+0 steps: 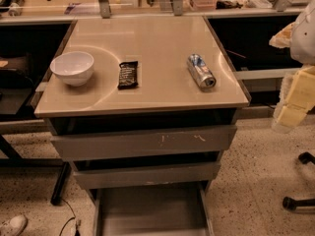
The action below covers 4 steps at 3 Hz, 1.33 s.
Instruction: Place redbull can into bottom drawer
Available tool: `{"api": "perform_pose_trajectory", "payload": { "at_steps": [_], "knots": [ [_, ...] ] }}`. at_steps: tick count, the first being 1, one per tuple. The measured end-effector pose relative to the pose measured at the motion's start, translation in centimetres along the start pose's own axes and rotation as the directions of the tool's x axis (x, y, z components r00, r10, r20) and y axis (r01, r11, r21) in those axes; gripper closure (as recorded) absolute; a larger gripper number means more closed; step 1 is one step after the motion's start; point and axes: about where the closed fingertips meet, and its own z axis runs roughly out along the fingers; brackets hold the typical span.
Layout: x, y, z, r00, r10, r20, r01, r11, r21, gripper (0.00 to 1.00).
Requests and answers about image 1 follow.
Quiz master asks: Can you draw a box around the black chair base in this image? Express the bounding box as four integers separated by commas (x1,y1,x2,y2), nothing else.
282,151,315,212

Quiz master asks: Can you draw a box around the white bowl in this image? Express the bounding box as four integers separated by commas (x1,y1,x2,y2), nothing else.
50,51,95,87

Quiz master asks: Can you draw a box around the grey cabinet with beige top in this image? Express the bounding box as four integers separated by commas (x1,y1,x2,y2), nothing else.
33,15,252,236

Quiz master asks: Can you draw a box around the black floor cable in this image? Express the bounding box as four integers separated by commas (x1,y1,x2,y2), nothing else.
58,197,82,236

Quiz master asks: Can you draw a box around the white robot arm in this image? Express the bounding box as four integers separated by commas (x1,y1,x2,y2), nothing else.
269,0,315,133

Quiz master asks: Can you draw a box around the Red Bull can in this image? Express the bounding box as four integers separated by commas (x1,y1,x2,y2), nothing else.
187,54,217,91

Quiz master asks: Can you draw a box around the black snack bar wrapper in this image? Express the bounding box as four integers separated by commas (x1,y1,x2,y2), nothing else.
118,61,138,89

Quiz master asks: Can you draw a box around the black table leg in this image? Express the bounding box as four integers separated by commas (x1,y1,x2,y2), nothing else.
50,162,70,206

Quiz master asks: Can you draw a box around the white shoe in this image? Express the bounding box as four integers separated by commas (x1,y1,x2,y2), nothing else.
0,214,28,236

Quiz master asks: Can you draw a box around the grey middle drawer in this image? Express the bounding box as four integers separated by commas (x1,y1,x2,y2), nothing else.
74,162,221,190

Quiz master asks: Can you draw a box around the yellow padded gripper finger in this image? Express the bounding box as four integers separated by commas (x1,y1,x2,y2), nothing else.
272,66,315,134
269,23,293,48

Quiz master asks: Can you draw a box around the grey top drawer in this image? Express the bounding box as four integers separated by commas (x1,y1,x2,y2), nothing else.
51,125,237,161

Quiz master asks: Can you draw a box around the grey open bottom drawer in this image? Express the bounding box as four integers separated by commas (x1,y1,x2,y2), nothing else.
93,183,215,236

